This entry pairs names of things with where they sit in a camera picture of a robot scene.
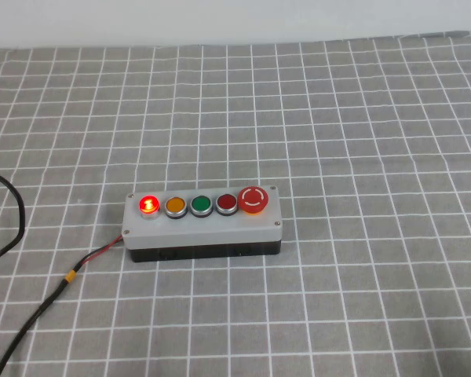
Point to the red push button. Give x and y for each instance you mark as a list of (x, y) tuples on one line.
[(226, 202)]

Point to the red mushroom emergency stop button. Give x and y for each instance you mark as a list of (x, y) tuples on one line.
[(252, 198)]

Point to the green flat push button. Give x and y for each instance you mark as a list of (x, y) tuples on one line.
[(201, 204)]

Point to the grey black button control box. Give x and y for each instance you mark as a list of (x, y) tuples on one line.
[(204, 232)]

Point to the yellow flat push button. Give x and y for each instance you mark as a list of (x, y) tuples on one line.
[(175, 205)]

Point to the red indicator lamp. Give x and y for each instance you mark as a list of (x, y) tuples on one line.
[(149, 204)]

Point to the grey white checked tablecloth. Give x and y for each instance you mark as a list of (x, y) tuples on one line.
[(337, 157)]

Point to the red black lead yellow connector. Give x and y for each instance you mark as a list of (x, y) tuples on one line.
[(68, 277)]

